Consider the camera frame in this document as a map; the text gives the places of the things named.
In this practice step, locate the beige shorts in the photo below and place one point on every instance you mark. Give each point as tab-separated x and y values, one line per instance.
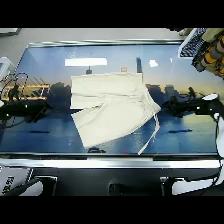
113	106

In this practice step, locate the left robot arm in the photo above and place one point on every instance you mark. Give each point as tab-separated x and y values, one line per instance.
26	110

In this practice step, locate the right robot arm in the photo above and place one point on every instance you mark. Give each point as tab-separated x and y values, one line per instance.
200	105

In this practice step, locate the heap of clothes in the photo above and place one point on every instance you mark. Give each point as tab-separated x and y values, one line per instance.
210	56

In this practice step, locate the white mesh basket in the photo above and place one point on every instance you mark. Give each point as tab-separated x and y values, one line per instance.
190	46

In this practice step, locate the silver frame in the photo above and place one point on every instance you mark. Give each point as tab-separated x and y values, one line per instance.
110	163

